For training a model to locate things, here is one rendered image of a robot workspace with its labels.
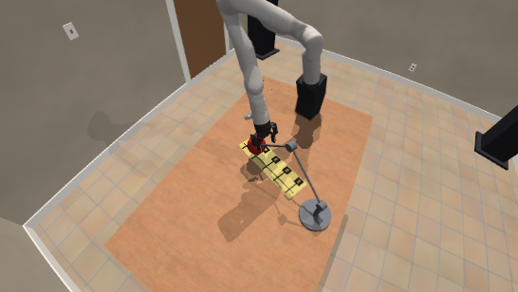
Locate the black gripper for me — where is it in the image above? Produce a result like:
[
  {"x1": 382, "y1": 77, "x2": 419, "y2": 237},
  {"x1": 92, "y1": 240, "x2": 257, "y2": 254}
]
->
[{"x1": 250, "y1": 119, "x2": 278, "y2": 152}]

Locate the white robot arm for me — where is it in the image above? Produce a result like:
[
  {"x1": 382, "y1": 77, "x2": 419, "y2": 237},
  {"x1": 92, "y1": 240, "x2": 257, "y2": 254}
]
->
[{"x1": 215, "y1": 0, "x2": 324, "y2": 125}]

